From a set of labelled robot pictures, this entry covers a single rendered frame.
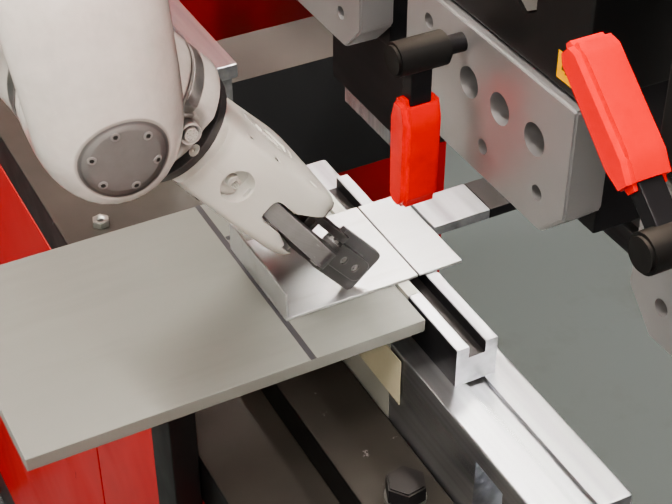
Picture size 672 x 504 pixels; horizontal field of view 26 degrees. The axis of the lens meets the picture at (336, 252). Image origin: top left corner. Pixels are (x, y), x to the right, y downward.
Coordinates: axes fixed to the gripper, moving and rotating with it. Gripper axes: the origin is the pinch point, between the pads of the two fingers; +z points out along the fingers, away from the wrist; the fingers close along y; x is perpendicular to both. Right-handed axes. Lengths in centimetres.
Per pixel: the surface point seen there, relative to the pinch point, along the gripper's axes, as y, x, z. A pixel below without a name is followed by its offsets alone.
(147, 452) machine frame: 10.5, 24.1, 12.3
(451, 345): -11.0, -0.8, 3.9
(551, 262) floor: 94, -4, 139
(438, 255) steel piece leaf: -3.1, -3.8, 6.1
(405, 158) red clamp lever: -15.2, -8.0, -14.4
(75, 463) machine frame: 35, 40, 30
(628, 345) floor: 69, -3, 138
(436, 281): -5.2, -2.6, 5.4
